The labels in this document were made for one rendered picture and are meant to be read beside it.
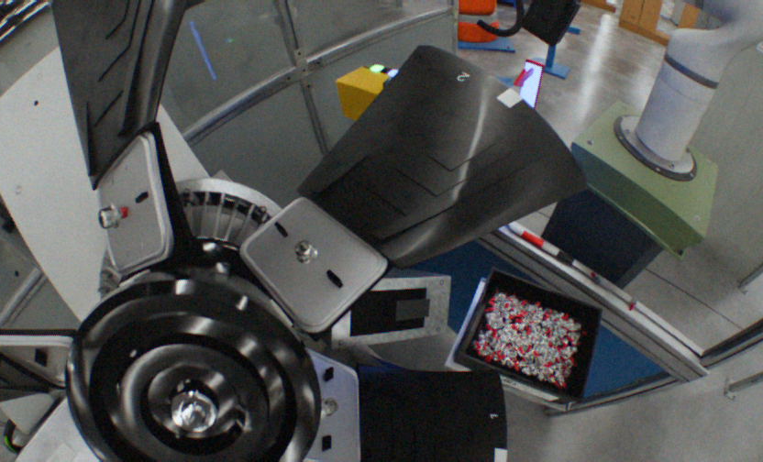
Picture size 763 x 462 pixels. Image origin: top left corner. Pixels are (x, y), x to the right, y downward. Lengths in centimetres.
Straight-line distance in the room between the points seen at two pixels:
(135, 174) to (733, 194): 225
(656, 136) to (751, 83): 129
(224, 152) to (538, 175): 84
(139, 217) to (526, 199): 25
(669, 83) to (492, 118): 46
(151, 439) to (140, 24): 20
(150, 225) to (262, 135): 84
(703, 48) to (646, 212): 31
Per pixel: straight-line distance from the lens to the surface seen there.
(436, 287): 36
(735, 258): 248
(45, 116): 51
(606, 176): 64
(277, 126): 101
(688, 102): 68
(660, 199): 62
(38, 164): 49
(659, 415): 178
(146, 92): 17
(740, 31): 64
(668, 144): 71
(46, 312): 112
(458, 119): 27
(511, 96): 33
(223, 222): 29
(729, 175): 212
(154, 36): 18
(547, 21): 26
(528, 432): 142
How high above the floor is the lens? 134
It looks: 53 degrees down
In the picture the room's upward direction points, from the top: 10 degrees counter-clockwise
